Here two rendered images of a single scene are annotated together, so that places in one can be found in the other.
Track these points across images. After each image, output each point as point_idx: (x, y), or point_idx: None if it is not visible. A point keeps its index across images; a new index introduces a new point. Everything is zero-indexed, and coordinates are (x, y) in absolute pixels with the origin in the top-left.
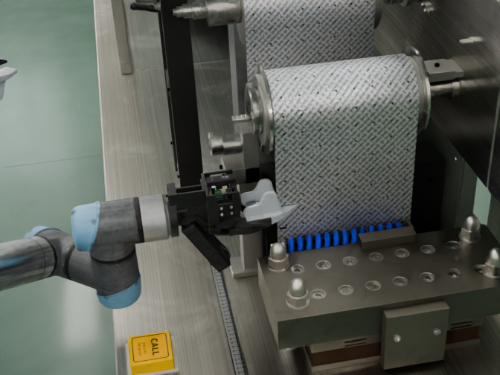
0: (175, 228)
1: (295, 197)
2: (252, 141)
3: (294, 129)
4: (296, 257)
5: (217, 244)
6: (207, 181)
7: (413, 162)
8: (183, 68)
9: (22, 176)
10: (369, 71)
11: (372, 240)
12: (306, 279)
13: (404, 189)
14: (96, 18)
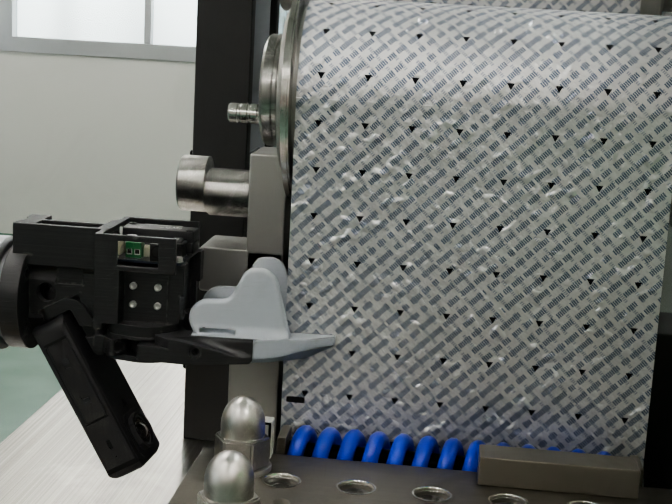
0: (8, 307)
1: (333, 314)
2: (272, 180)
3: (345, 115)
4: (299, 463)
5: (125, 404)
6: (127, 225)
7: (658, 282)
8: (226, 106)
9: None
10: (563, 18)
11: (509, 459)
12: (290, 500)
13: (630, 360)
14: None
